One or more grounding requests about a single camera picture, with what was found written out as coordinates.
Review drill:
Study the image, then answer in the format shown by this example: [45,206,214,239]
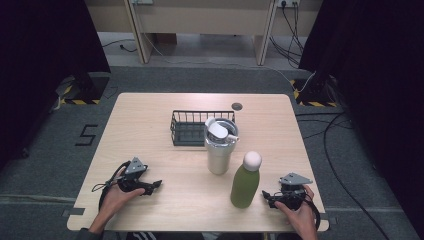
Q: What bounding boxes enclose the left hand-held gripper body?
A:
[117,157,153,194]

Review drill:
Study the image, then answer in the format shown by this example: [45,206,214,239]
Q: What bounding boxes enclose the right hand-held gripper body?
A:
[274,172,314,211]

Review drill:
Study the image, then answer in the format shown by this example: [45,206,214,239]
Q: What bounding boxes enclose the green bottle with white cap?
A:
[229,150,263,210]

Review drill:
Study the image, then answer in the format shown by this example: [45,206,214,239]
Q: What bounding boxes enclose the black wire basket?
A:
[169,110,236,147]

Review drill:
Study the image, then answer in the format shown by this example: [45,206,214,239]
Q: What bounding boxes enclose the white tumbler with lid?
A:
[203,116,241,176]

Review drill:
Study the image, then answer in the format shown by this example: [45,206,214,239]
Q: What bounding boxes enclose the person's left hand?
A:
[99,168,147,224]

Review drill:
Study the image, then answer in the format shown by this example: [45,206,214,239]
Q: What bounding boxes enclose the person's right hand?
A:
[274,185,320,240]

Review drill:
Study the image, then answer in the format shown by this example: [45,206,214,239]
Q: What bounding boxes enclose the person's dark striped trousers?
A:
[125,230,205,240]

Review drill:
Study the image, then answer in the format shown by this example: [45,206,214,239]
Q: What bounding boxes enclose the grey tape piece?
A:
[320,213,338,225]
[62,207,86,218]

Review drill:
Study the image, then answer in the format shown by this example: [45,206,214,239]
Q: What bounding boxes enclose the black stand base striped tape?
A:
[289,74,340,108]
[54,71,113,106]

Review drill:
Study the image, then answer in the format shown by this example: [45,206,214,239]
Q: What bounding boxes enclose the black curtain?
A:
[0,0,112,169]
[298,0,424,236]

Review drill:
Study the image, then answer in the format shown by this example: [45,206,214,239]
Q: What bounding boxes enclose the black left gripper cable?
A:
[91,161,132,212]

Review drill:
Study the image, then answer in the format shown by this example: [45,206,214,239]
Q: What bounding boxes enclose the long black floor cable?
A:
[322,112,392,240]

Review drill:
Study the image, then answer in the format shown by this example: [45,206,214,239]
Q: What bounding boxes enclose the thin black floor cable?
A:
[294,111,355,140]

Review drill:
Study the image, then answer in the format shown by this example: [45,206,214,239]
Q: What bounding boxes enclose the black cable with plug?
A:
[101,38,138,54]

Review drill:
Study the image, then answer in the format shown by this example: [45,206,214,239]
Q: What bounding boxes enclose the black cable bundle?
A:
[268,2,306,70]

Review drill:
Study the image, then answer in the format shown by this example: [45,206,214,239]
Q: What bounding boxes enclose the white wall socket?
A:
[276,0,301,9]

